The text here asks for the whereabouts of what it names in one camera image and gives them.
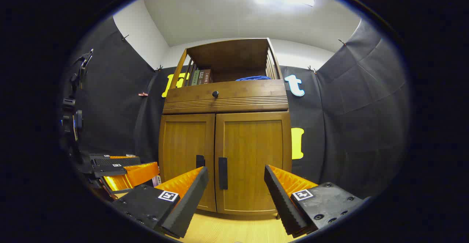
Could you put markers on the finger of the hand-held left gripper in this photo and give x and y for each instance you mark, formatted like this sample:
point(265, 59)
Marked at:
point(113, 161)
point(135, 175)

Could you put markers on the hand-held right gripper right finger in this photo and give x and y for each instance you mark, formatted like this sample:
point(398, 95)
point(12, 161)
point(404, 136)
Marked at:
point(282, 202)

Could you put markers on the brown book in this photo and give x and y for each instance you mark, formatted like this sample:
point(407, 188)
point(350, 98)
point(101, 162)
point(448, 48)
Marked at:
point(205, 77)

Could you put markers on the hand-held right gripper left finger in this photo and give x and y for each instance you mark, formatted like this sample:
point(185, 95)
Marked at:
point(185, 206)

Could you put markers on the green book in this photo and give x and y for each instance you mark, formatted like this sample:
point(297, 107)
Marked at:
point(195, 78)

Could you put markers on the blue cloth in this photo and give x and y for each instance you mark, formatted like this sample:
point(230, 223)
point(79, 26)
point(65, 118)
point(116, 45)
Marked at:
point(253, 78)

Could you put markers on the wooden double-door shoe cabinet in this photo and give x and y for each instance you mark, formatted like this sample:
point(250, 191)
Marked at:
point(227, 102)

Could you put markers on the black backdrop cloth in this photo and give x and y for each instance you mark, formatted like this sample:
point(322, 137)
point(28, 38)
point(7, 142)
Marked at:
point(348, 118)

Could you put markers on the pale pink book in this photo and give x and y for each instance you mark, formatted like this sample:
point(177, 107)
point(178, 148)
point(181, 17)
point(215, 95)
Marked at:
point(157, 180)

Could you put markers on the wooden shoe cabinet door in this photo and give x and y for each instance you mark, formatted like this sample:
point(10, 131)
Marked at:
point(183, 140)
point(253, 151)

